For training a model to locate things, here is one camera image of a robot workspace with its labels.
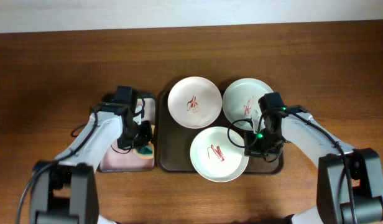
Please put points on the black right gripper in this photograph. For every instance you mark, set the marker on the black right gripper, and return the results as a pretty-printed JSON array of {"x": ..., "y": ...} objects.
[{"x": 252, "y": 150}]

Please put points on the small black tray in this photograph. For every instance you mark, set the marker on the small black tray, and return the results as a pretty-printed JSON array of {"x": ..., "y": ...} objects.
[{"x": 124, "y": 160}]

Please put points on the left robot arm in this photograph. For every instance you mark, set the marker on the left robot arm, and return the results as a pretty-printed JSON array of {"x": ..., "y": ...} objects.
[{"x": 64, "y": 190}]

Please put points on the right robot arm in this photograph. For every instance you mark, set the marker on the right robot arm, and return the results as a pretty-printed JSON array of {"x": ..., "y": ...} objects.
[{"x": 350, "y": 180}]

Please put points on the pinkish white plate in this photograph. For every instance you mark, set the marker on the pinkish white plate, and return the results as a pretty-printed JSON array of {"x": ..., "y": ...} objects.
[{"x": 194, "y": 102}]

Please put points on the pale green plate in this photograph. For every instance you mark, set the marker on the pale green plate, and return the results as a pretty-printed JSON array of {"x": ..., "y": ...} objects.
[{"x": 240, "y": 101}]

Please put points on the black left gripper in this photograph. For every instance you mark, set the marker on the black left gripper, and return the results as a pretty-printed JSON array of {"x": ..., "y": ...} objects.
[{"x": 147, "y": 129}]

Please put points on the green yellow sponge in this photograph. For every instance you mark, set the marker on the green yellow sponge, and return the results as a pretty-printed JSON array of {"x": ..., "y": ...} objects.
[{"x": 147, "y": 151}]

